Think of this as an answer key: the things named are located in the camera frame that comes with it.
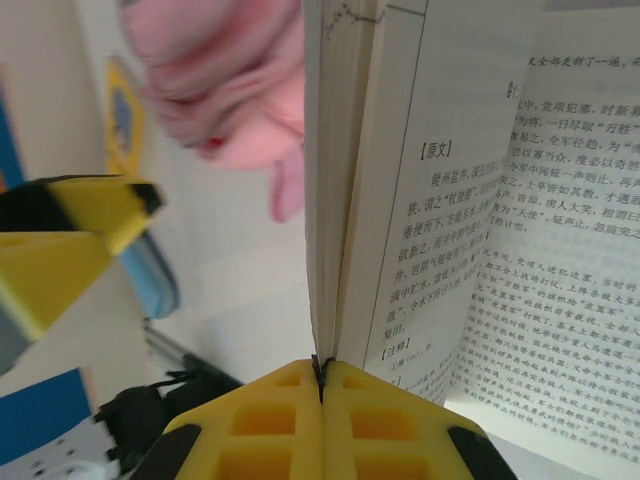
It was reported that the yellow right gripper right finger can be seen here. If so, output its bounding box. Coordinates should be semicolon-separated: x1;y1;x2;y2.
322;359;519;480

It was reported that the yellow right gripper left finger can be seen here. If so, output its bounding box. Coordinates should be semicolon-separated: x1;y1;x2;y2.
137;357;325;480

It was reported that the light blue pencil case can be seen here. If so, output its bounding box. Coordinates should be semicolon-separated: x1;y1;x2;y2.
119;234;182;320

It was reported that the yellow cartoon cover book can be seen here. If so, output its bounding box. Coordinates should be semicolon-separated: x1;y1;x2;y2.
104;57;147;176

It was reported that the pink student backpack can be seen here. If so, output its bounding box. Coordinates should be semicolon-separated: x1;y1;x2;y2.
119;0;307;224

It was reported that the dark blue book yellow label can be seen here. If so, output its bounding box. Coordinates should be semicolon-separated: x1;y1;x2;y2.
302;0;640;476

